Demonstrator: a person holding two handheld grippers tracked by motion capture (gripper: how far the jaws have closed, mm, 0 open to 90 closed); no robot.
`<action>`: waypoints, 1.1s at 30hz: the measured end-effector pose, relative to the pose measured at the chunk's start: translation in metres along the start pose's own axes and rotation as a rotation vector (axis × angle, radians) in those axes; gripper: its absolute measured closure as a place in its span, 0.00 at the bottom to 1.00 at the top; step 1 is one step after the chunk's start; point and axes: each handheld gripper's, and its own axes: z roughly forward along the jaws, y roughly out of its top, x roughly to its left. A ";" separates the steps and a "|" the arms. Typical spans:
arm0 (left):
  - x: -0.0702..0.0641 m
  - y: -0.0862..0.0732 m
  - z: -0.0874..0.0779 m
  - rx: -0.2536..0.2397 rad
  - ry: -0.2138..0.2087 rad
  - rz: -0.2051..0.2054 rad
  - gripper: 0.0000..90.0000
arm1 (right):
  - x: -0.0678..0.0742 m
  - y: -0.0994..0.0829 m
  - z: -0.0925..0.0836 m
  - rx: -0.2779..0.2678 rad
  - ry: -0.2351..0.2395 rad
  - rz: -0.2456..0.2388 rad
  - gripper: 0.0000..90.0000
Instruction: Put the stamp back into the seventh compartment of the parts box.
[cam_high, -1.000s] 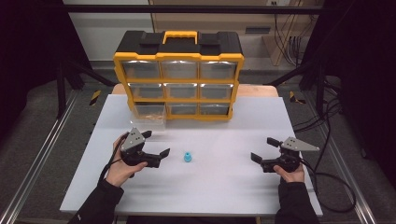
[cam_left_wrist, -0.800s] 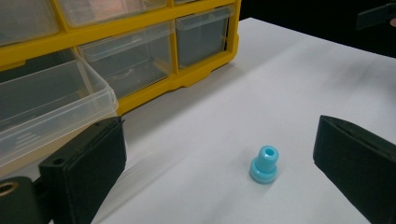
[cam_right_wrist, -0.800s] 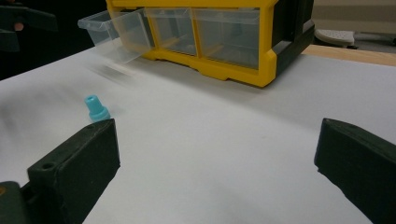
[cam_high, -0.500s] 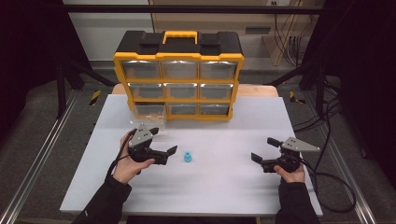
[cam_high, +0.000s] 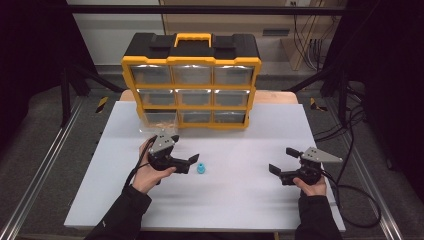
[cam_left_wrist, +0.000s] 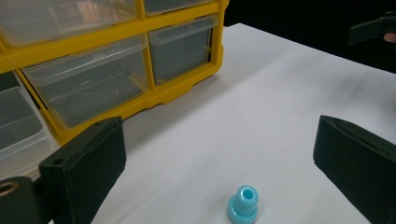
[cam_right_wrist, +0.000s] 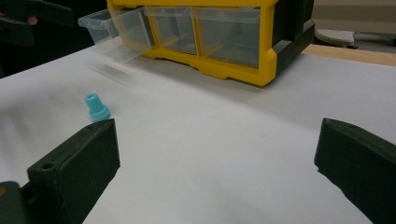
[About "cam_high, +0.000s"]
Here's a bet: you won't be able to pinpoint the person's right hand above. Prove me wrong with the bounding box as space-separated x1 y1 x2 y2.
293 176 328 198

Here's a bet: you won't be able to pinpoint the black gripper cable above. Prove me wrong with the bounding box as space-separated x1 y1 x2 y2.
123 134 158 193
319 168 383 229

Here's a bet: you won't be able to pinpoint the metal floor rail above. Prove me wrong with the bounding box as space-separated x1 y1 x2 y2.
326 98 404 240
0 96 84 240

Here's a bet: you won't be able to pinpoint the black curtain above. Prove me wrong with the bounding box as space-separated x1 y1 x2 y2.
323 0 424 194
0 0 98 148

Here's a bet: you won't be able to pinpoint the grey rectangular vent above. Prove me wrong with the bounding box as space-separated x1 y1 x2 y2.
262 28 290 37

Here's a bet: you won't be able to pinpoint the person's left hand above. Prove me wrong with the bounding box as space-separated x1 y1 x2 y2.
131 138 177 195

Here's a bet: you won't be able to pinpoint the set of clear drawers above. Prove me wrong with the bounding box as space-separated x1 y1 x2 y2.
129 64 256 124

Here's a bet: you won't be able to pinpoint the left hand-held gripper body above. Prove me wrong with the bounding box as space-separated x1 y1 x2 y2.
148 130 191 174

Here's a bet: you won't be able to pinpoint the black metal stand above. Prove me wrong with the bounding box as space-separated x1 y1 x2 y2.
286 64 351 126
59 63 124 128

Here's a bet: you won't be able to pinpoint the light wooden cabinet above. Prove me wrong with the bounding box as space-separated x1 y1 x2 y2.
161 0 348 71

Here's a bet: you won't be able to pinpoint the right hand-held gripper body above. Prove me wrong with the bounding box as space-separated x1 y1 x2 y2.
280 146 343 186

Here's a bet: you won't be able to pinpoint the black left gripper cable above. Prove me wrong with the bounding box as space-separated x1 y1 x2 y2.
123 134 158 193

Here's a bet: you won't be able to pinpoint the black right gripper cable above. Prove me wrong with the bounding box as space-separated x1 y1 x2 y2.
319 168 383 229

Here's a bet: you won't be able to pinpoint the yellow black drawer organizer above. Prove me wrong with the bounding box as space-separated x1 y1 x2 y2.
120 32 263 131

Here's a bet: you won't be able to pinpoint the yellow black hazard tape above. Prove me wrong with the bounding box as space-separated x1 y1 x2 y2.
95 96 110 114
309 97 328 113

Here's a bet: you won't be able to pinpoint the black floor cable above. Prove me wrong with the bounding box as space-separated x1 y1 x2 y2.
313 83 368 144

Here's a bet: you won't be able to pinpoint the clear plastic drawer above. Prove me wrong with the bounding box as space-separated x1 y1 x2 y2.
139 109 180 135

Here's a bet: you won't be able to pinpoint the wooden table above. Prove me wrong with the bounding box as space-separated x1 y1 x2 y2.
119 89 299 105

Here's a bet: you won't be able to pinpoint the hanging black cables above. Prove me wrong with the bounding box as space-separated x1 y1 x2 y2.
293 14 334 71

